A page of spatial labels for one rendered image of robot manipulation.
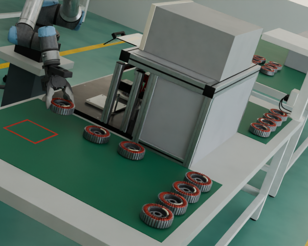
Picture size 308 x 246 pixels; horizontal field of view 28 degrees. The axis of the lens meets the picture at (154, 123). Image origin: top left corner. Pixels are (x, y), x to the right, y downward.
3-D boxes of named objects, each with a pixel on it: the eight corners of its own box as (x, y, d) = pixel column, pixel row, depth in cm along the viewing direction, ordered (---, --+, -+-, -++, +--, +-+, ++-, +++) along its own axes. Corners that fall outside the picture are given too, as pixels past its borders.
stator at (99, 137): (92, 145, 250) (94, 137, 248) (77, 133, 257) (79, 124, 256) (113, 143, 257) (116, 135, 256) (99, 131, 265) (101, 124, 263)
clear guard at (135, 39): (102, 44, 298) (106, 32, 296) (125, 40, 319) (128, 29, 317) (161, 69, 288) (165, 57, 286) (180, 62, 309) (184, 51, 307)
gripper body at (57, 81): (56, 92, 268) (52, 65, 269) (68, 88, 262) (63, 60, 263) (42, 92, 263) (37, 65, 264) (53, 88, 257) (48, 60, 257)
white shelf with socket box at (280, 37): (235, 108, 353) (262, 32, 337) (253, 96, 386) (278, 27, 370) (292, 132, 342) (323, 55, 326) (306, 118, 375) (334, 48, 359)
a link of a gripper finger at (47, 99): (41, 111, 259) (48, 92, 263) (49, 108, 255) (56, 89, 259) (35, 107, 258) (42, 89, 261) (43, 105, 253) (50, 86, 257)
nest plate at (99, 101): (85, 102, 287) (85, 99, 287) (100, 96, 300) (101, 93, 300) (112, 114, 282) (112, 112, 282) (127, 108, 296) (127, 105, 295)
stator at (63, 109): (42, 104, 260) (44, 96, 259) (64, 104, 268) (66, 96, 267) (55, 116, 253) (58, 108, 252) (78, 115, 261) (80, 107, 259)
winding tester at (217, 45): (138, 49, 266) (151, 3, 258) (177, 39, 304) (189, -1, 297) (219, 82, 253) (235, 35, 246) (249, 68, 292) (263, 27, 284)
